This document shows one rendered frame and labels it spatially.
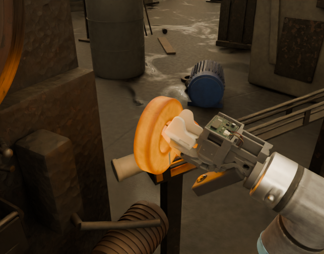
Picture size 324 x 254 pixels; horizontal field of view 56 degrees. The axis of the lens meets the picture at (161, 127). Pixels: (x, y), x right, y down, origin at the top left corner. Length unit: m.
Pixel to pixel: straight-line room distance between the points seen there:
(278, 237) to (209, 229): 0.95
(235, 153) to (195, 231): 1.02
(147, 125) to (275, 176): 0.23
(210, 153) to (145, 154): 0.12
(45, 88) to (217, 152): 0.43
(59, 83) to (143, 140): 0.31
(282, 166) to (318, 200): 0.07
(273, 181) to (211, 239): 1.01
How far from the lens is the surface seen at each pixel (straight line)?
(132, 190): 1.73
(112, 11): 3.06
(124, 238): 0.80
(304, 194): 0.53
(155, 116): 0.54
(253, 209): 1.68
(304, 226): 0.56
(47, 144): 0.67
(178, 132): 0.56
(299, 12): 2.85
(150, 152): 0.55
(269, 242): 0.63
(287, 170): 0.53
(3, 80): 0.55
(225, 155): 0.53
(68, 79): 0.79
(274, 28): 2.91
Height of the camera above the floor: 1.14
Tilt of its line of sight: 30 degrees down
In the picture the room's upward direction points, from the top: straight up
